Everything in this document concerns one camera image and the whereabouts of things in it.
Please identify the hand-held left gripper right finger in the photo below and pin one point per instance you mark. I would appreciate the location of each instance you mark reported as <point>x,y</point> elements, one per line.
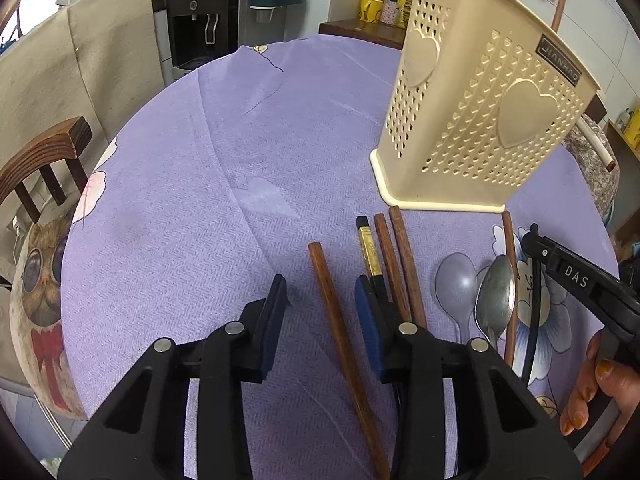
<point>367,325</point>

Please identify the copper pipe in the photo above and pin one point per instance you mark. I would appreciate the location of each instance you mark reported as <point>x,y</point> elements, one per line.
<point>560,12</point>

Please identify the beige fabric cover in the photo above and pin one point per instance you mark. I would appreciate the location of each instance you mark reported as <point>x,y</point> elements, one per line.
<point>100,60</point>

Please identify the cream perforated utensil holder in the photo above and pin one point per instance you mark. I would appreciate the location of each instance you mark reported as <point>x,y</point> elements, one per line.
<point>450,110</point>

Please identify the brown floral cloth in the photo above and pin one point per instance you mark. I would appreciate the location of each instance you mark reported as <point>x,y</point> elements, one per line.
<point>595,185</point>

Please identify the translucent plastic spoon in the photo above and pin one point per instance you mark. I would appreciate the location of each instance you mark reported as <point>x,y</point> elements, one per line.
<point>455,285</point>

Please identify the dark wooden chair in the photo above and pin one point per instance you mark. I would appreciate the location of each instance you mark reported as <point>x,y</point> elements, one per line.
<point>45,145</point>

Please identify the person's right hand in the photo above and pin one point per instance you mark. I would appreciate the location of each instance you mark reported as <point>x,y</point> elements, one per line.
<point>610,385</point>

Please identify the yellow mug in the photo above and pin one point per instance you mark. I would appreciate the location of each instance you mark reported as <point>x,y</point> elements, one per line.
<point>370,10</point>

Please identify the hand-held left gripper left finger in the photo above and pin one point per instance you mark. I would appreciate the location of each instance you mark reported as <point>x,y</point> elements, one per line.
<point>272,320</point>

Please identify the wooden sideboard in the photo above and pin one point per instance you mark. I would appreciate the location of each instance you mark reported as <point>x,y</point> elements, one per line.
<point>360,32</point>

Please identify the yellow bottle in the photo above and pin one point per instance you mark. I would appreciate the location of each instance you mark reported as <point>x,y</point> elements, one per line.
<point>405,5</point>

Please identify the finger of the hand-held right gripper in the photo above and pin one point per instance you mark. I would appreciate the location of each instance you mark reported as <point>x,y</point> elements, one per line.
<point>565,267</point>

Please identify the metal spoon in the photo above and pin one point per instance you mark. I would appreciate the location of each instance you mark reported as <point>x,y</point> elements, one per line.
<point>492,295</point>

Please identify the purple floral tablecloth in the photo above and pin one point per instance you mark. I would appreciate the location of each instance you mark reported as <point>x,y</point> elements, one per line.
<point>200,185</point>

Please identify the brown wooden chopstick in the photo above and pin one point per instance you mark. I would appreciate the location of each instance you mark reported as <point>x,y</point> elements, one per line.
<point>507,235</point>
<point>332,310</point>
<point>405,260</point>
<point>387,260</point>

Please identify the floral patterned cup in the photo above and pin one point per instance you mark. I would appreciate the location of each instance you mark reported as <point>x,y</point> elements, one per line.
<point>389,14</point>

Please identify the black chopstick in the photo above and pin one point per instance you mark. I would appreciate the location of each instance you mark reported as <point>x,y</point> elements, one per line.
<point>368,250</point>

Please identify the black water dispenser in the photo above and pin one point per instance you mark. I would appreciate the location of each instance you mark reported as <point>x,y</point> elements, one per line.
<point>200,10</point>

